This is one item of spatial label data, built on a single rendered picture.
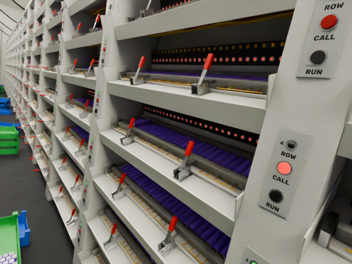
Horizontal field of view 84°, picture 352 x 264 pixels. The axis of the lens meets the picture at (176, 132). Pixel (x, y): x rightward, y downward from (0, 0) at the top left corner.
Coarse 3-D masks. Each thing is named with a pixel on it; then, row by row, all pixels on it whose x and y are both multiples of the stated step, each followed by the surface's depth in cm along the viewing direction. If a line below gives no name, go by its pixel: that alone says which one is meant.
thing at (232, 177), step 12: (132, 132) 71; (144, 132) 66; (156, 144) 60; (168, 144) 56; (180, 156) 52; (192, 156) 49; (204, 168) 46; (216, 168) 43; (216, 180) 42; (228, 180) 42; (240, 180) 39
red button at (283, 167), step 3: (282, 162) 27; (279, 165) 28; (282, 165) 27; (285, 165) 27; (288, 165) 27; (279, 168) 28; (282, 168) 27; (285, 168) 27; (288, 168) 27; (279, 171) 28; (282, 171) 27; (285, 171) 27; (288, 171) 27
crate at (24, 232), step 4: (24, 212) 110; (20, 216) 111; (24, 216) 110; (20, 220) 111; (24, 220) 111; (20, 224) 110; (24, 224) 111; (20, 228) 107; (24, 228) 108; (20, 232) 105; (24, 232) 105; (28, 232) 97; (20, 236) 102; (24, 236) 97; (28, 236) 98; (20, 240) 96; (24, 240) 97; (28, 240) 98; (20, 244) 96; (24, 244) 97; (28, 244) 99
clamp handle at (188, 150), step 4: (188, 144) 45; (192, 144) 44; (188, 148) 45; (192, 148) 45; (188, 152) 44; (184, 156) 45; (188, 156) 44; (184, 160) 45; (184, 164) 44; (180, 168) 45; (184, 168) 45
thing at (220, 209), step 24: (96, 120) 74; (120, 120) 78; (168, 120) 71; (120, 144) 64; (240, 144) 50; (144, 168) 54; (168, 168) 49; (192, 168) 48; (192, 192) 40; (216, 192) 40; (240, 192) 39; (216, 216) 36
